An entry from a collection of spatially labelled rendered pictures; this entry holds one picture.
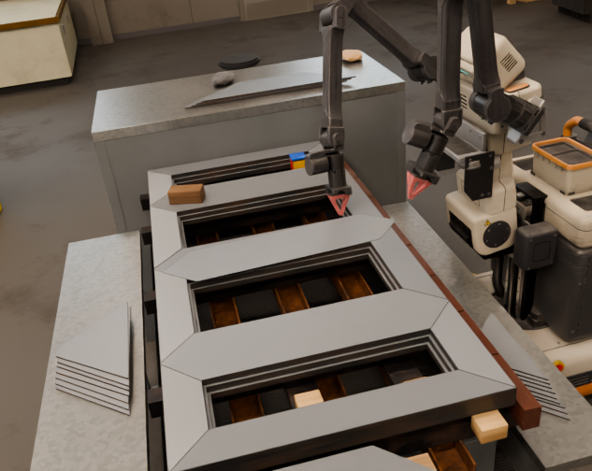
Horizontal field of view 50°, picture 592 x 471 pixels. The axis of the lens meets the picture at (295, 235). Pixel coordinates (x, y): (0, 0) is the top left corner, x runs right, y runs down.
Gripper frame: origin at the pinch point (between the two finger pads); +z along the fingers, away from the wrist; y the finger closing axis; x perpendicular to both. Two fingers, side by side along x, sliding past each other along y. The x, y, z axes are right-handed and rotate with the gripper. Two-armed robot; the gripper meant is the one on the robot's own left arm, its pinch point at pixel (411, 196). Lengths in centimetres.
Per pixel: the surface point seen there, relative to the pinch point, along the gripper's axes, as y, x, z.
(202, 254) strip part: -15, -50, 40
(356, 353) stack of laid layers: 43, -23, 29
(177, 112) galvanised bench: -101, -54, 21
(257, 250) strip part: -10.0, -35.1, 32.5
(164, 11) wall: -825, 17, 71
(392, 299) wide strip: 28.8, -10.3, 19.9
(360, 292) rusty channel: -1.9, -0.4, 35.6
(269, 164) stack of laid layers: -79, -17, 26
